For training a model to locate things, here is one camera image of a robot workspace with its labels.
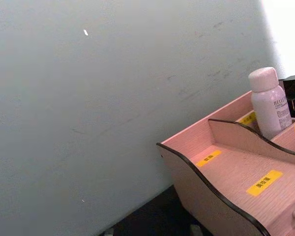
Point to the yellow label sticker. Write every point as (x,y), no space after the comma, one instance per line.
(264,183)
(247,120)
(209,158)

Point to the pink wooden desk organizer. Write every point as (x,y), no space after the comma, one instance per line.
(236,172)

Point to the white plastic bottle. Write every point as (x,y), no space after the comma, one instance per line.
(269,103)

